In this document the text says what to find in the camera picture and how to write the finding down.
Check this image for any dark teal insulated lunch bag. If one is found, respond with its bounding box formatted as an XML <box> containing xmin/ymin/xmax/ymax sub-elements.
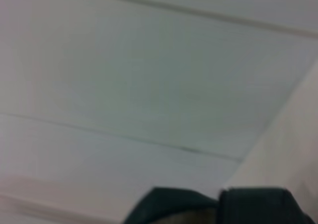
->
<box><xmin>123</xmin><ymin>186</ymin><xmax>317</xmax><ymax>224</ymax></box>

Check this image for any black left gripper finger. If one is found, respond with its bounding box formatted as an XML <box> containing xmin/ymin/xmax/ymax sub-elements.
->
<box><xmin>218</xmin><ymin>187</ymin><xmax>316</xmax><ymax>224</ymax></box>

